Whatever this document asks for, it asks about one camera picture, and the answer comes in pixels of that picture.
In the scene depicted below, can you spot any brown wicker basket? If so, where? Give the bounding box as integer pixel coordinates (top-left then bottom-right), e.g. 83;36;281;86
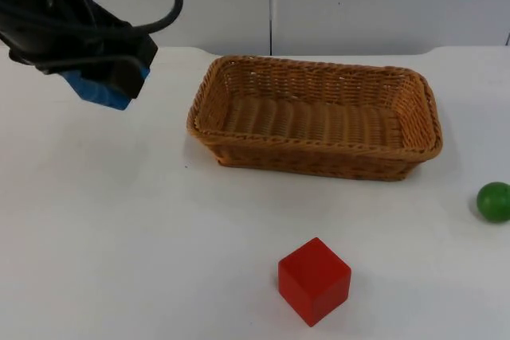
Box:
186;54;444;182

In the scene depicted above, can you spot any green ball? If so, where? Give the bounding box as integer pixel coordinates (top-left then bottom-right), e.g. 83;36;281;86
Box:
476;182;510;224

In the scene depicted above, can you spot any red cube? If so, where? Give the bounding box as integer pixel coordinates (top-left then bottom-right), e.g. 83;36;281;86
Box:
277;236;352;327

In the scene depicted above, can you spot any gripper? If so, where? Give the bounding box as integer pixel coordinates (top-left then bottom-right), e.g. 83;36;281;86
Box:
8;2;159;100

